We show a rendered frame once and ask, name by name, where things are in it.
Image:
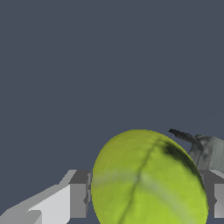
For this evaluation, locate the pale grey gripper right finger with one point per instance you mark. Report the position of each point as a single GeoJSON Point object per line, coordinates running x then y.
{"type": "Point", "coordinates": [217, 198]}

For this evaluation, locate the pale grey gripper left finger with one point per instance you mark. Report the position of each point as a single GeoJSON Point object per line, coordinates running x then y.
{"type": "Point", "coordinates": [55, 201]}

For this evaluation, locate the grey metallic object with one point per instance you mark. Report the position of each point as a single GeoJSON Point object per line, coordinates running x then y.
{"type": "Point", "coordinates": [207, 151]}

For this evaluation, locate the yellow-green tennis ball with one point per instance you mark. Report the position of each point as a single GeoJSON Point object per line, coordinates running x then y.
{"type": "Point", "coordinates": [148, 180]}

